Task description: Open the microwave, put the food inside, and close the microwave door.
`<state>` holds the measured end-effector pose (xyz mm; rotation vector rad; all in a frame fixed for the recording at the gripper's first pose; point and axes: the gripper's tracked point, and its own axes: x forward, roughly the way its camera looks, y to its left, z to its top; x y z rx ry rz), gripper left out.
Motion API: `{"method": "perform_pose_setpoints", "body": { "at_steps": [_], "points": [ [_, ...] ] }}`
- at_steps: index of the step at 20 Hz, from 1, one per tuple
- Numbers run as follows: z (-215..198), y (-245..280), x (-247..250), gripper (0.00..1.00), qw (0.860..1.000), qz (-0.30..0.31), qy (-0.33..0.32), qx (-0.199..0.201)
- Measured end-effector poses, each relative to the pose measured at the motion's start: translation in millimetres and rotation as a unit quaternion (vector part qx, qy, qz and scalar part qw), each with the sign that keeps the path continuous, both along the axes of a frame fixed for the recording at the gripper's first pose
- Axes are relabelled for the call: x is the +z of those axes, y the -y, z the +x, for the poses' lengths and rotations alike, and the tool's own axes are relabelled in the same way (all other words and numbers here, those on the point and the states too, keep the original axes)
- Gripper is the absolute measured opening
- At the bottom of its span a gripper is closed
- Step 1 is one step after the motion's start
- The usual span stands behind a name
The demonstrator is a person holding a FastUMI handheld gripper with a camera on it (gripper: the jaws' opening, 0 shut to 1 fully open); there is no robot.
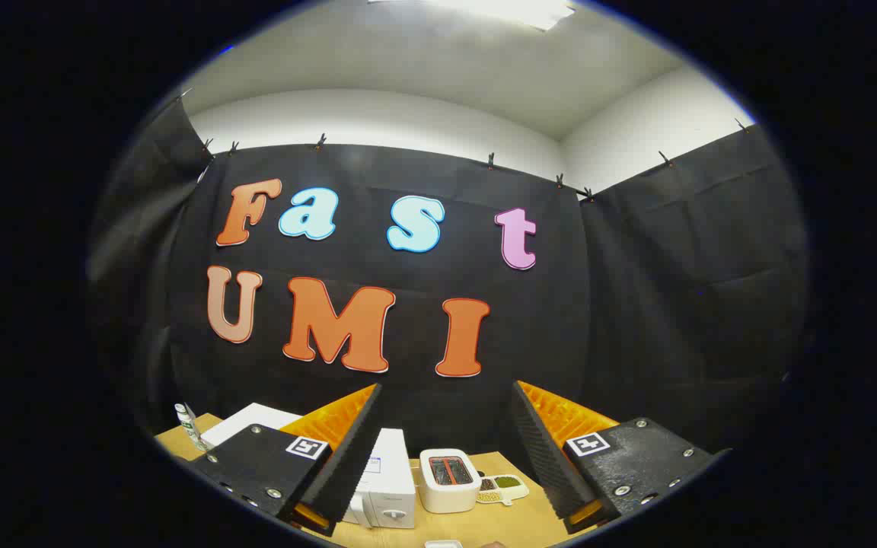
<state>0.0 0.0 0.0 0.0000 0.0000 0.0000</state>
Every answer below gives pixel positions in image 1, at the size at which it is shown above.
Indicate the ceiling light panel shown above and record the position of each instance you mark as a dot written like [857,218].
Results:
[499,9]

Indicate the white toaster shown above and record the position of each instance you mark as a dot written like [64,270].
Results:
[446,496]

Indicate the green and white bottle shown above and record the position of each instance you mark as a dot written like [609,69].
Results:
[188,423]

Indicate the small white seed dish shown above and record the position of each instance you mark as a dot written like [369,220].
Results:
[508,482]

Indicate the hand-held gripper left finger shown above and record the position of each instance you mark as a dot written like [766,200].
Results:
[347,457]

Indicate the row of black clips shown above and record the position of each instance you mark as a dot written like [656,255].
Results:
[491,160]

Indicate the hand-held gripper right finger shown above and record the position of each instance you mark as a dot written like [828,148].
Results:
[545,457]

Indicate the white rectangular plate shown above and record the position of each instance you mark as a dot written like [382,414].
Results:
[444,544]

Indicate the white microwave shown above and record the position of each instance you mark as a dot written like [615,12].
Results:
[393,472]

